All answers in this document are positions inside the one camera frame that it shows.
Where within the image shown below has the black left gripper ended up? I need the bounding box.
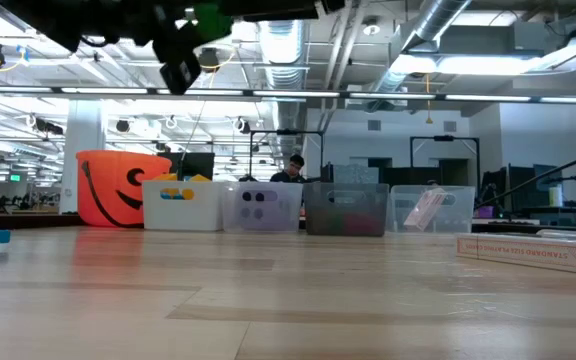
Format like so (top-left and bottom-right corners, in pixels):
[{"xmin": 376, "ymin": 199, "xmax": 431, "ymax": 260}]
[{"xmin": 62, "ymin": 0, "xmax": 219, "ymax": 96}]

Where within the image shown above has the long green toy brick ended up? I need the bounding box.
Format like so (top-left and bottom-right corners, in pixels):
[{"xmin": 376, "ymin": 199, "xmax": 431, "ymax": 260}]
[{"xmin": 195, "ymin": 2, "xmax": 234, "ymax": 44}]

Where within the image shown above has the purple foam die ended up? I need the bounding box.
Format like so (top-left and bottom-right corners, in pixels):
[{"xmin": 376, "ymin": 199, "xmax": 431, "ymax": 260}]
[{"xmin": 235, "ymin": 189, "xmax": 280, "ymax": 231}]

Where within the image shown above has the orange-red playing card deck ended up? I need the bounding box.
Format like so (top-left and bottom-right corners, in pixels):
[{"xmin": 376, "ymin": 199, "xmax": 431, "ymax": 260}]
[{"xmin": 455, "ymin": 232, "xmax": 576, "ymax": 275}]

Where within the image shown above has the black computer monitor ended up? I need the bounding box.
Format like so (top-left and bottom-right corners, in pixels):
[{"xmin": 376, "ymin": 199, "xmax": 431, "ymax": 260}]
[
  {"xmin": 160, "ymin": 152, "xmax": 216, "ymax": 182},
  {"xmin": 482, "ymin": 164, "xmax": 562, "ymax": 214}
]

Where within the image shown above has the white round column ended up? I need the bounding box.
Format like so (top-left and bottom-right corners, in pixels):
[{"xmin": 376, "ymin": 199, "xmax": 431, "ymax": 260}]
[{"xmin": 60, "ymin": 99, "xmax": 105, "ymax": 214}]

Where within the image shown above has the orange pumpkin face bucket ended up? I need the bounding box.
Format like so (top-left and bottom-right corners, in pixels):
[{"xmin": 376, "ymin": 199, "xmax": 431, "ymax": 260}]
[{"xmin": 76, "ymin": 149, "xmax": 173, "ymax": 229}]

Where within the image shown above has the white plastic bin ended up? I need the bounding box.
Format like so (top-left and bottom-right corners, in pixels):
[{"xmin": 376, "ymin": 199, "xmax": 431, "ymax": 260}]
[{"xmin": 141, "ymin": 179, "xmax": 227, "ymax": 232}]

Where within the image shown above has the clear plastic bin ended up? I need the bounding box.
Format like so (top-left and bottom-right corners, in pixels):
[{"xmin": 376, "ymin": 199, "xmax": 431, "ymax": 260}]
[
  {"xmin": 390, "ymin": 185, "xmax": 477, "ymax": 235},
  {"xmin": 222, "ymin": 181, "xmax": 304, "ymax": 234}
]

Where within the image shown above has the grey plastic bin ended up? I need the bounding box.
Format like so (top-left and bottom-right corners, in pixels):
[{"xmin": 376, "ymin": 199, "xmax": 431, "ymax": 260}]
[{"xmin": 302, "ymin": 182, "xmax": 390, "ymax": 237}]

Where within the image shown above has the red-backed playing card deck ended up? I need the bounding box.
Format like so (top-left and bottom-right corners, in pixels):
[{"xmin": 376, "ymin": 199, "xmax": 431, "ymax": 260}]
[{"xmin": 402, "ymin": 188, "xmax": 449, "ymax": 231}]

